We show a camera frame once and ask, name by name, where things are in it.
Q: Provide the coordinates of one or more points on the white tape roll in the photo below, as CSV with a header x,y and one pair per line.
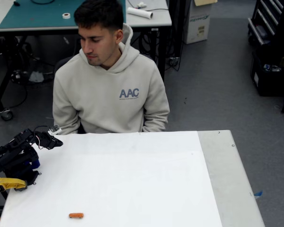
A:
x,y
66,15

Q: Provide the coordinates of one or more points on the black tool drawer cart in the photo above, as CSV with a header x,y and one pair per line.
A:
x,y
267,21

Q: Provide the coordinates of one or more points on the rolled white paper tube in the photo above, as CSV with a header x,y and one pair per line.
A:
x,y
139,13

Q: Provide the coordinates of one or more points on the black caster wheel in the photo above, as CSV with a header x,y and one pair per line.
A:
x,y
174,62
6,115

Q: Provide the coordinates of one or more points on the green cutting mat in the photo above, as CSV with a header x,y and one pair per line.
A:
x,y
38,16

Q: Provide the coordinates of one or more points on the manila folder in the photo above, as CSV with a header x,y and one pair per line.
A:
x,y
204,2

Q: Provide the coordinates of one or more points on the man in beige hoodie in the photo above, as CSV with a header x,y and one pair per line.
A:
x,y
104,94

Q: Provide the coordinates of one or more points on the small orange carrot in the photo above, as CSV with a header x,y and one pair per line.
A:
x,y
76,215

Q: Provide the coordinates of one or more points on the white crumpled bag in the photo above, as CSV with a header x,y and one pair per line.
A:
x,y
36,76

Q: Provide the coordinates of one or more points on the yellow bar clamp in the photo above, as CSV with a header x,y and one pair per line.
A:
x,y
9,183

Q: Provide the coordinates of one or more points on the black storage bin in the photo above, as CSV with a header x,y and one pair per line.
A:
x,y
267,82

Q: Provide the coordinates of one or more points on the large white paper sheet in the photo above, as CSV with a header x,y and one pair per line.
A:
x,y
120,179

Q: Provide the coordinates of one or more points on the white cardboard box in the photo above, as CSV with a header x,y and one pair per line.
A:
x,y
197,26

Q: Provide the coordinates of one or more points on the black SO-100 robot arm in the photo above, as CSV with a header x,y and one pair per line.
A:
x,y
11,156

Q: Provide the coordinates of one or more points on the white gripper camera module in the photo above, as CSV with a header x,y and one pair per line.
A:
x,y
55,130

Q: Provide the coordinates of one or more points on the crumpled white wrapper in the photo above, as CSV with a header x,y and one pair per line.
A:
x,y
141,4

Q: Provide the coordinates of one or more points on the blue tape scrap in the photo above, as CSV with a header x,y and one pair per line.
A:
x,y
258,194

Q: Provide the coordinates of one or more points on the grey workbench with black legs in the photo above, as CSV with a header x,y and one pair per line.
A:
x,y
153,20

